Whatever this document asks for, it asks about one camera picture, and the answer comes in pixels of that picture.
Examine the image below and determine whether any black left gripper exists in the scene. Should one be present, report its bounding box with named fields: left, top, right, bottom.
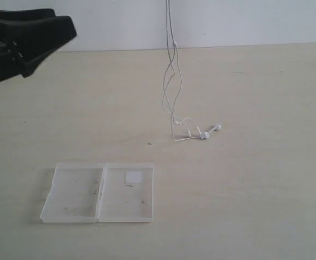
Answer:
left=0, top=8, right=77, bottom=82

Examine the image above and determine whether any white earphone cable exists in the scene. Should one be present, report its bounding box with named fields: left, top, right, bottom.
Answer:
left=162, top=0, right=222, bottom=142

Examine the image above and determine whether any white paper label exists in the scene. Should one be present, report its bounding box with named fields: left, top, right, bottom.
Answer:
left=125, top=171, right=143, bottom=184

